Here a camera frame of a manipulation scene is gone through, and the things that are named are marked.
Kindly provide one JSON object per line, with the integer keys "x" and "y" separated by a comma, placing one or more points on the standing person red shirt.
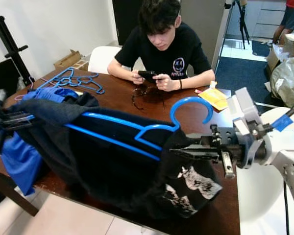
{"x": 293, "y": 17}

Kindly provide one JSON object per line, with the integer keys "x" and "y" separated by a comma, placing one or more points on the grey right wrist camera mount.
{"x": 247, "y": 105}

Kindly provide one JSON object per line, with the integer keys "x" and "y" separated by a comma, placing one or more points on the blue garment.
{"x": 22, "y": 161}

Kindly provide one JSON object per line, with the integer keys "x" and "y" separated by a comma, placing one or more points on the black smartphone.
{"x": 147, "y": 76}

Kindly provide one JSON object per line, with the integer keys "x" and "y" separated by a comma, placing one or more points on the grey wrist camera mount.
{"x": 247, "y": 105}
{"x": 0, "y": 97}

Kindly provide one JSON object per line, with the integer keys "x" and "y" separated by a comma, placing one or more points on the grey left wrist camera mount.
{"x": 0, "y": 97}

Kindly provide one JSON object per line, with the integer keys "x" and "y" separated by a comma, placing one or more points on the black eyeglasses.
{"x": 137, "y": 95}

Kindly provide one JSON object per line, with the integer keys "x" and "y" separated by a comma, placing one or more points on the yellow paper packet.
{"x": 213, "y": 97}

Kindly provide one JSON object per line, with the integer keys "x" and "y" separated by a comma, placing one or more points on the black tripod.
{"x": 14, "y": 50}
{"x": 242, "y": 19}

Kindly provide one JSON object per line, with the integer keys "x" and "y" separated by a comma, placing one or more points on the dark blue floor mat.
{"x": 240, "y": 73}

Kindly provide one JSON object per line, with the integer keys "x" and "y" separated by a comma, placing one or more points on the seated person black t-shirt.
{"x": 166, "y": 51}

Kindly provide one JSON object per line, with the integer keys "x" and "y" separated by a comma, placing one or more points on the black white-printed t-shirt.
{"x": 117, "y": 171}

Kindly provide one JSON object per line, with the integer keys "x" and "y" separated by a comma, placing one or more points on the grey plastic bag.
{"x": 291, "y": 81}

